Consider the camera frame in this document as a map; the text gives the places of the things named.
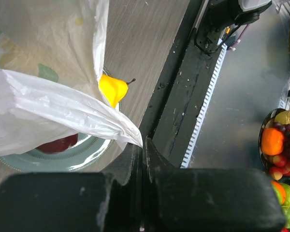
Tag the grey-blue round plate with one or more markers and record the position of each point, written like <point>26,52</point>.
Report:
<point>21,132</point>

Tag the yellow fake fruit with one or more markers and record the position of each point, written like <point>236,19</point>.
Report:
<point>113,89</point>

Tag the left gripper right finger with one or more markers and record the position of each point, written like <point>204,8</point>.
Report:
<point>209,200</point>

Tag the red fake apple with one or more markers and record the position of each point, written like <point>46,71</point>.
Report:
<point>59,145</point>

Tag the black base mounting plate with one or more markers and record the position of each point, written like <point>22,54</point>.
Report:
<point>178,96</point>

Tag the white slotted cable duct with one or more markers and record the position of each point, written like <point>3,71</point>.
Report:
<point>200,118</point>

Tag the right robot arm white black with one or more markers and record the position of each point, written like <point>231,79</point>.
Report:
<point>220,14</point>

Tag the fruit bowl with orange grapes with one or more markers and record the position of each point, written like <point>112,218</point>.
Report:
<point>274,143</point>

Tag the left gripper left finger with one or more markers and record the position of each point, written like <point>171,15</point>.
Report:
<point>107,201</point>

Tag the green fake apple pile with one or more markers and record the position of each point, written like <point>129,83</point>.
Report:
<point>282,191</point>

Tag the white plastic bag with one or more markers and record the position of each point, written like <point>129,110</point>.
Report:
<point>62,44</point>

